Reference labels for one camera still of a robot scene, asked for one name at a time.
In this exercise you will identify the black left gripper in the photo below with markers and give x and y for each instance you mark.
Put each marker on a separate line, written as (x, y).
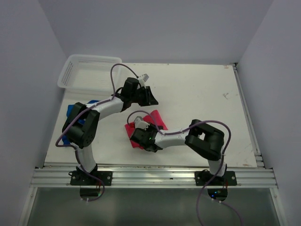
(149, 100)

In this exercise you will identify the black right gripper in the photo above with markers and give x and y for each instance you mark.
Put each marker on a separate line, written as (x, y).
(151, 126)

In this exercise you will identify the pink microfiber towel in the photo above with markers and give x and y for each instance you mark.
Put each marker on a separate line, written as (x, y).
(154, 115)

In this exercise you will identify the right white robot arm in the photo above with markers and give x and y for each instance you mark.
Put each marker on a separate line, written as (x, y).
(209, 139)

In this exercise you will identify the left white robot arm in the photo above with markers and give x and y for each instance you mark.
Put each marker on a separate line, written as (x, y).
(84, 155)

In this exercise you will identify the white plastic basket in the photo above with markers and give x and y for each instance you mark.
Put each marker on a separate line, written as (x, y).
(90, 74)

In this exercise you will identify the blue microfiber towel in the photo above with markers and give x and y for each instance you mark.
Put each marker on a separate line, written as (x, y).
(81, 124)

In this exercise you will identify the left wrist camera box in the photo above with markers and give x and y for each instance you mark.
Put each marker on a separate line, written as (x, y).
(143, 77)

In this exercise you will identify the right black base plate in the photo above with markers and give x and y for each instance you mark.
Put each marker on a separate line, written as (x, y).
(202, 177)

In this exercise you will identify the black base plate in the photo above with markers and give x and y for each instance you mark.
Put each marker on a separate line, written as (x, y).
(202, 177)
(79, 178)

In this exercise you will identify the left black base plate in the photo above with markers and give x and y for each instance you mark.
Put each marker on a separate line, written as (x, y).
(79, 178)

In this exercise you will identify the aluminium mounting rail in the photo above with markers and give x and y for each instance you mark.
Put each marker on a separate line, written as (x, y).
(126, 176)

